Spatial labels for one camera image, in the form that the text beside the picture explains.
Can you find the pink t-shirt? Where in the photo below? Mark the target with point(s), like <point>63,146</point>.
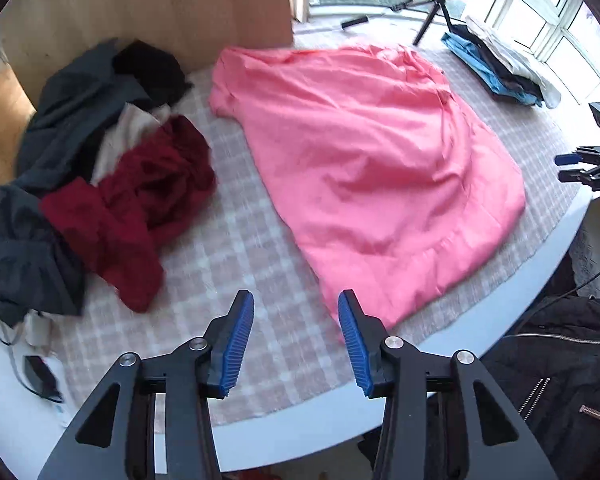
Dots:
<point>370,160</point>

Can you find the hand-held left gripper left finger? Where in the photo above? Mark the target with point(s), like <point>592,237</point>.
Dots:
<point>237,345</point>

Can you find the black tripod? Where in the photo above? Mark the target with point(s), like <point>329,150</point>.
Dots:
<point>426,25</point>

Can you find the pine plank panel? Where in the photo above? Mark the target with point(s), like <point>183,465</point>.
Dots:
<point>0,135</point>

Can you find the light wooden board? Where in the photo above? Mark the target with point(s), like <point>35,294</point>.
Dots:
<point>180,5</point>

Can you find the pink plaid blanket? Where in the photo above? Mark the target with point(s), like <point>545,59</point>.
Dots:
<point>260,240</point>

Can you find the dark grey garment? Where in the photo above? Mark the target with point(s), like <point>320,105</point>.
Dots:
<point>70,105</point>

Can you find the person's black jacket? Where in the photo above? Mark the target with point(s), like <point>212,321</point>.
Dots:
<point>570,360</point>

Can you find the black folded garment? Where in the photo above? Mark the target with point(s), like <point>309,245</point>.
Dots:
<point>505,77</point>

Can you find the white lace cloth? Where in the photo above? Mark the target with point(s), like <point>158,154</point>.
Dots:
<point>590,255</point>

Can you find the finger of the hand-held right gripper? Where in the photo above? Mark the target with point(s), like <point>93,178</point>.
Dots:
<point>575,176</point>
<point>566,159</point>

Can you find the beige knit garment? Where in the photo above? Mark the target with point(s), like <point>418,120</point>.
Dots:
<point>125,135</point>

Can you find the dark red garment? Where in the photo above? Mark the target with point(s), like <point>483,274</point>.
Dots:
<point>140,195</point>

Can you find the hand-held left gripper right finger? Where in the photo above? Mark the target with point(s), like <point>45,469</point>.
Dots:
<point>355,345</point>

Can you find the white folded garment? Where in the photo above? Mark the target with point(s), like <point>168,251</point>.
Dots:
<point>510,47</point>

